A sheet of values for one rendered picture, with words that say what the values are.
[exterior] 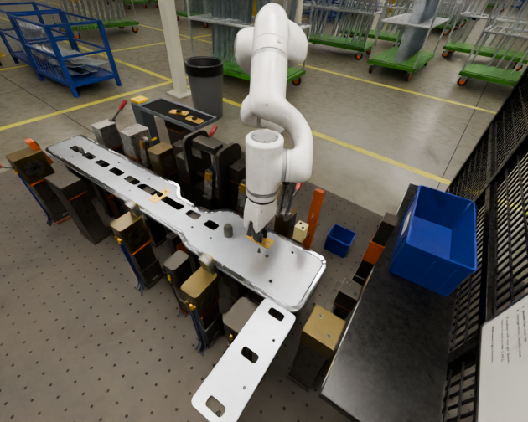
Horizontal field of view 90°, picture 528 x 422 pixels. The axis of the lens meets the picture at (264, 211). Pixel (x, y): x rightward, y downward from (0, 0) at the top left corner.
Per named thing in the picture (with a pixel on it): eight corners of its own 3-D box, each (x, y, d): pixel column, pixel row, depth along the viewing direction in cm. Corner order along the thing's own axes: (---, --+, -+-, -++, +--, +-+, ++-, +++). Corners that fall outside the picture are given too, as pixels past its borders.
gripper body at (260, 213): (261, 176, 72) (260, 207, 79) (238, 196, 65) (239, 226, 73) (285, 186, 69) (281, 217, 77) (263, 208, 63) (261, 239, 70)
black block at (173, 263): (173, 314, 99) (153, 270, 79) (191, 295, 105) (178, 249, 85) (183, 322, 97) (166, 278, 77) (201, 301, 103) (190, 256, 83)
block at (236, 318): (220, 365, 87) (213, 329, 68) (242, 335, 95) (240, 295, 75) (238, 379, 85) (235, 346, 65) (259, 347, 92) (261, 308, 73)
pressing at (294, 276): (35, 152, 122) (33, 149, 121) (83, 134, 136) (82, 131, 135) (296, 319, 70) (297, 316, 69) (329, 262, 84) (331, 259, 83)
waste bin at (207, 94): (184, 115, 385) (175, 60, 336) (209, 105, 415) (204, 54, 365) (208, 126, 364) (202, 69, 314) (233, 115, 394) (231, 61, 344)
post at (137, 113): (151, 175, 161) (129, 102, 131) (161, 169, 166) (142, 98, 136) (159, 179, 158) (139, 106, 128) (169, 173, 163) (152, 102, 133)
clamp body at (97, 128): (115, 183, 154) (90, 125, 129) (132, 174, 161) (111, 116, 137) (123, 188, 151) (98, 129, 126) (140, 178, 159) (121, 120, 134)
